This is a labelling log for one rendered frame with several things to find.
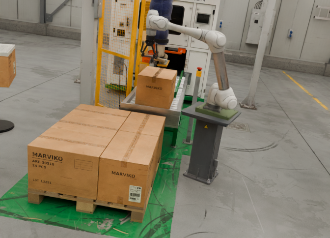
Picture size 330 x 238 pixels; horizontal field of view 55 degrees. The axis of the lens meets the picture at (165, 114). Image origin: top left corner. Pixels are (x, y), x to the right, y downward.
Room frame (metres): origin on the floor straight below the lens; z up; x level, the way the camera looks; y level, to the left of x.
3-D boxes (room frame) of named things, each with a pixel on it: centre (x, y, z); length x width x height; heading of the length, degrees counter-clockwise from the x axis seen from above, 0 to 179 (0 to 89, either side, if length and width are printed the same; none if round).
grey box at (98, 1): (4.32, 1.03, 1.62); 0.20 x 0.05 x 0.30; 176
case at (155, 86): (3.86, 0.14, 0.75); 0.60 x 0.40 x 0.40; 174
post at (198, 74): (4.04, -0.36, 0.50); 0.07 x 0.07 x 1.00; 86
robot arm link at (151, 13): (2.82, 0.21, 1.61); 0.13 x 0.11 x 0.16; 23
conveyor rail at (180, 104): (4.65, -0.23, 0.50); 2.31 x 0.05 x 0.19; 176
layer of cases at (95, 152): (2.86, 0.53, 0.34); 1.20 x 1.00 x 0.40; 176
